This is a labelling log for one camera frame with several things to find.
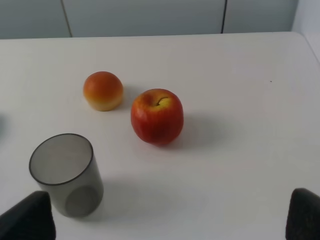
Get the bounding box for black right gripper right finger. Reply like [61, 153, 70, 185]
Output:
[285, 188, 320, 240]

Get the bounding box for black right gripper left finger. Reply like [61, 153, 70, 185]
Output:
[0, 191, 56, 240]

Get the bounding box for grey translucent cup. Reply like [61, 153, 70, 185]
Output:
[28, 133, 104, 218]

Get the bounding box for orange round bread bun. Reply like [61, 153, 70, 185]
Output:
[83, 71, 124, 112]

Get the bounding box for red apple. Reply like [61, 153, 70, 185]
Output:
[130, 88, 184, 146]

